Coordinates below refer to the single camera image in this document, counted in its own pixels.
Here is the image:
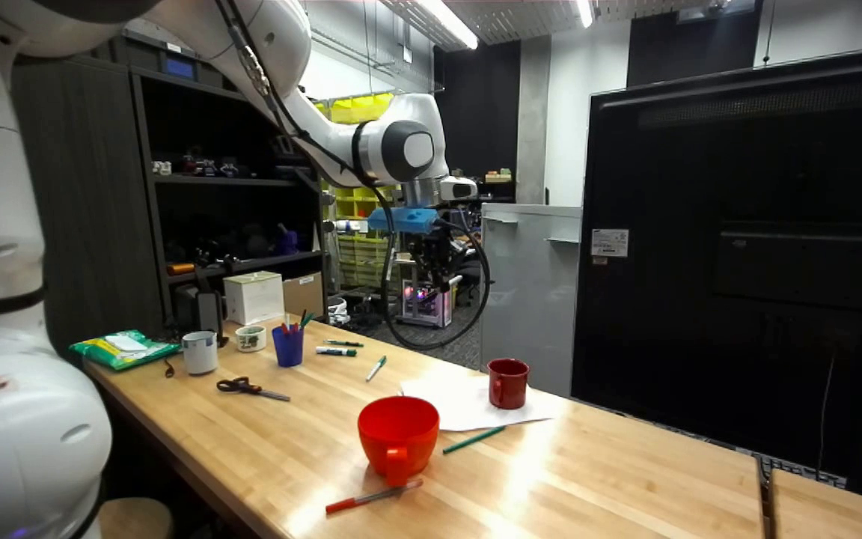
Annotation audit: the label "red mug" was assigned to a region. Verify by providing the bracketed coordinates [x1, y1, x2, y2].
[486, 357, 531, 410]

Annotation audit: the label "white mug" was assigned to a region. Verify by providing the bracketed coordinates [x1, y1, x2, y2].
[181, 331, 220, 376]

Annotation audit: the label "lit computer case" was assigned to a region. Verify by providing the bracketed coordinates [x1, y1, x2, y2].
[400, 280, 453, 329]

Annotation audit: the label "rack of yellow bins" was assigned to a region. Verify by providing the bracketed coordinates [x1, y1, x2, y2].
[314, 91, 403, 294]

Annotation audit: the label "grey cabinet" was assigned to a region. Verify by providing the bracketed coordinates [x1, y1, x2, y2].
[480, 202, 584, 398]

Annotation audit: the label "cardboard box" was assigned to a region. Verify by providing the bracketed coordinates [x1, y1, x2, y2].
[281, 271, 325, 320]

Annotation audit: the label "white paper sheet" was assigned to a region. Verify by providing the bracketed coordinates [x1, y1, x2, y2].
[399, 370, 556, 433]

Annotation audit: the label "blue cup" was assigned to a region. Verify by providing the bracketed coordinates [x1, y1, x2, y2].
[272, 325, 305, 368]

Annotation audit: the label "white box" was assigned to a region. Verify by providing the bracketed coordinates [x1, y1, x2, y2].
[222, 270, 286, 326]

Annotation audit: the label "large orange cup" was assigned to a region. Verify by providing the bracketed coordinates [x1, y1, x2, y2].
[357, 395, 441, 488]

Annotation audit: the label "green pen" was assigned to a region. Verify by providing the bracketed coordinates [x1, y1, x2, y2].
[442, 425, 507, 455]

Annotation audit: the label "small white bowl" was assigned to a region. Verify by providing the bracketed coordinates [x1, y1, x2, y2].
[234, 325, 269, 353]

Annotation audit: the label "black device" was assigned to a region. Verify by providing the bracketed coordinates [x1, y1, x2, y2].
[174, 284, 228, 349]

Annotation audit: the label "red pen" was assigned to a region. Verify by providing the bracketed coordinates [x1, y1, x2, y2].
[325, 478, 425, 516]

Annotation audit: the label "large black monitor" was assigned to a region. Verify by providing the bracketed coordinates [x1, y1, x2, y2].
[571, 43, 862, 504]

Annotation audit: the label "green wet wipes packet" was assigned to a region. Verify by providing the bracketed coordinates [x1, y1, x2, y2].
[69, 330, 180, 372]

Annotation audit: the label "dark shelf unit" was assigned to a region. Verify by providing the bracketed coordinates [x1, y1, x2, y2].
[10, 28, 329, 356]

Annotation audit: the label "round wooden stool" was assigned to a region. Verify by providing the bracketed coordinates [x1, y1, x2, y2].
[97, 497, 174, 539]

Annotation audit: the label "black keyboard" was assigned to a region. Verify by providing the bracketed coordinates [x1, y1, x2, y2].
[774, 457, 862, 511]

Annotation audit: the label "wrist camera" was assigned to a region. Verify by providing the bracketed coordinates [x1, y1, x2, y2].
[367, 207, 440, 235]

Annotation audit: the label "black handled scissors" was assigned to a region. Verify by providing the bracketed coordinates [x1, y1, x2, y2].
[215, 377, 292, 403]

